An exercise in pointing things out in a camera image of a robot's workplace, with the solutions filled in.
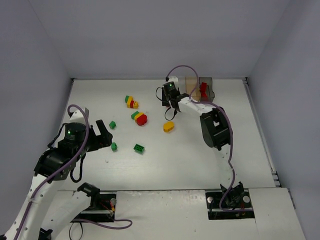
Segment yellow rounded lego brick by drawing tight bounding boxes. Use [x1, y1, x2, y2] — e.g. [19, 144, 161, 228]
[163, 121, 175, 133]

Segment red lego brick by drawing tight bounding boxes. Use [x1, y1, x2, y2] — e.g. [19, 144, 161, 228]
[199, 82, 207, 93]
[201, 91, 208, 101]

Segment green two-stud lego brick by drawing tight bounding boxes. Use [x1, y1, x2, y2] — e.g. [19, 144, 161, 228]
[133, 144, 145, 154]

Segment green yellow red rounded stack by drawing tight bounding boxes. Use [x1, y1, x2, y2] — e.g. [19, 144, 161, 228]
[130, 111, 148, 126]

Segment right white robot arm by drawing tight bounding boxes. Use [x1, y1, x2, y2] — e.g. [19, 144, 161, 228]
[161, 81, 244, 208]

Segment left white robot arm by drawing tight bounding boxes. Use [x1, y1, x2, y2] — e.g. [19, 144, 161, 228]
[0, 120, 113, 240]

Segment amber plastic container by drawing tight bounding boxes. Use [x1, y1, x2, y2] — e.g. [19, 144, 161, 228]
[185, 76, 201, 102]

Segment green yellow red lego stack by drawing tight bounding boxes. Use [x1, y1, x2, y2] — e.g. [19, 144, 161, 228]
[124, 95, 139, 109]

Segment dark grey plastic container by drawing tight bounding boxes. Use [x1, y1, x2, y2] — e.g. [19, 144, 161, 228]
[199, 77, 215, 103]

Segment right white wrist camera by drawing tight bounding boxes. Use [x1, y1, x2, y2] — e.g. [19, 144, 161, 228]
[165, 76, 179, 83]

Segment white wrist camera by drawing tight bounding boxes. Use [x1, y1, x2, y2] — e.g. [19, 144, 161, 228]
[68, 107, 89, 125]
[165, 76, 179, 83]

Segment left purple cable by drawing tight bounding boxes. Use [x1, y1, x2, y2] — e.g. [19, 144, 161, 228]
[11, 104, 133, 240]

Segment purple cable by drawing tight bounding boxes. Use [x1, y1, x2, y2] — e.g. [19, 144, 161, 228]
[166, 65, 242, 211]
[11, 104, 133, 240]

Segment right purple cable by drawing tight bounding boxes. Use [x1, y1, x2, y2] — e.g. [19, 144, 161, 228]
[166, 65, 242, 211]

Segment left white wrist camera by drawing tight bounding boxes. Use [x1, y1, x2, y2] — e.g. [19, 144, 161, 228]
[68, 107, 89, 125]

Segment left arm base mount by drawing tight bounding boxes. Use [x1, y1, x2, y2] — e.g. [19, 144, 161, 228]
[71, 192, 117, 223]

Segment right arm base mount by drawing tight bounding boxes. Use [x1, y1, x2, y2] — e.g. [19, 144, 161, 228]
[205, 181, 255, 221]

